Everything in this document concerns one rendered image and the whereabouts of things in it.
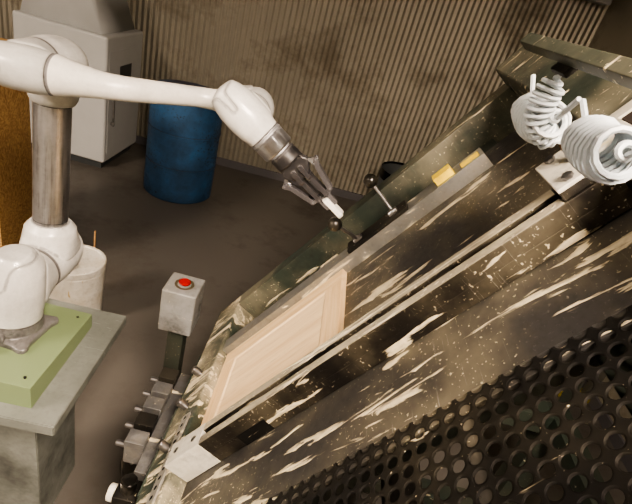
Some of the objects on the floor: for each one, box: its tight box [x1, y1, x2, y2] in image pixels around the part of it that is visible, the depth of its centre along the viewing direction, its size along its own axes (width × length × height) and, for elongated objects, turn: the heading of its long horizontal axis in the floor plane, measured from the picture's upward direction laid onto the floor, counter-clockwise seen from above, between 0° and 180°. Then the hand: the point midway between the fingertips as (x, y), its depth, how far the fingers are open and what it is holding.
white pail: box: [49, 231, 107, 310], centre depth 260 cm, size 32×30×47 cm
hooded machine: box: [12, 0, 143, 168], centre depth 415 cm, size 81×72×164 cm
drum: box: [143, 79, 222, 204], centre depth 411 cm, size 61×61×92 cm
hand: (332, 206), depth 128 cm, fingers closed
